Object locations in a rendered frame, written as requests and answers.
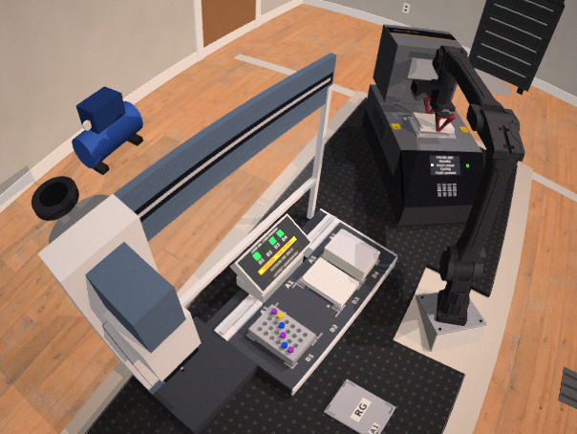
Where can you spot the cream well plate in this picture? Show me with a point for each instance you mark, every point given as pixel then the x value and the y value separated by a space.
pixel 330 282
pixel 426 122

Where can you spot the black thermal cycler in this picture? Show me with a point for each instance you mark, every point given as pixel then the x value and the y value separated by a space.
pixel 418 168

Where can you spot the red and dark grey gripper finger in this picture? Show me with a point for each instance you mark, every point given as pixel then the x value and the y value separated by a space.
pixel 427 107
pixel 438 129

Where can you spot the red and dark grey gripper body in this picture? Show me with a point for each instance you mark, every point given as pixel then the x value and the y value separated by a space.
pixel 448 105

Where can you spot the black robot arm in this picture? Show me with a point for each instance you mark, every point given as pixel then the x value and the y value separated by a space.
pixel 504 147

